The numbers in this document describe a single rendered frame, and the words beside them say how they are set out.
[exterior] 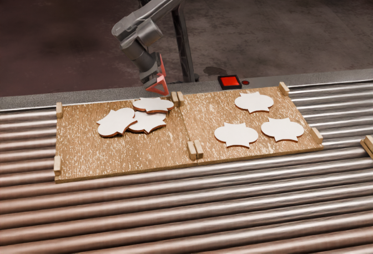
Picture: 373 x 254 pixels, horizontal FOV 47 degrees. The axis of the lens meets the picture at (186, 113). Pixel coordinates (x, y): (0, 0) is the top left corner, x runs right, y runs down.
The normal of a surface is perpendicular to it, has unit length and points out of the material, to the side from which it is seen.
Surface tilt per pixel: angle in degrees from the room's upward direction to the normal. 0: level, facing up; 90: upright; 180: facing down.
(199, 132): 0
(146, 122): 0
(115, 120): 12
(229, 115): 0
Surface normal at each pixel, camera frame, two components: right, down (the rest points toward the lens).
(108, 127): -0.17, -0.76
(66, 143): 0.04, -0.79
